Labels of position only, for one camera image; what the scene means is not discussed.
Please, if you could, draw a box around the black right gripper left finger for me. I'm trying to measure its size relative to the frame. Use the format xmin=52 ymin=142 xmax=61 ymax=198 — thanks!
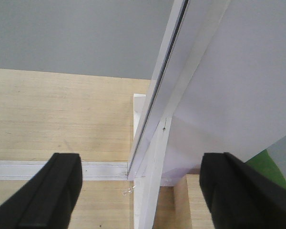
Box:
xmin=0 ymin=153 xmax=82 ymax=229

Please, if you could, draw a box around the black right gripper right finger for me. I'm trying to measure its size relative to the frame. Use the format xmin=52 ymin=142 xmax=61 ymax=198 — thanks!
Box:
xmin=199 ymin=153 xmax=286 ymax=229

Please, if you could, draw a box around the green cloth pouch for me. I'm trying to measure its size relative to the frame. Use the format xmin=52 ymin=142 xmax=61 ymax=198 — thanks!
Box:
xmin=246 ymin=149 xmax=286 ymax=189

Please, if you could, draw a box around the light wooden block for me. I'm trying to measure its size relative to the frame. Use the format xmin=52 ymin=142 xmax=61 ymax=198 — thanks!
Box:
xmin=174 ymin=174 xmax=214 ymax=229

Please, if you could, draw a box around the white side panel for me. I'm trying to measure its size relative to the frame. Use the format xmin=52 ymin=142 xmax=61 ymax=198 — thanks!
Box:
xmin=162 ymin=0 xmax=286 ymax=186

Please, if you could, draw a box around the white door frame post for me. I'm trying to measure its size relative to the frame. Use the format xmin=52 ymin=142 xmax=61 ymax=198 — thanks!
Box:
xmin=127 ymin=0 xmax=230 ymax=229

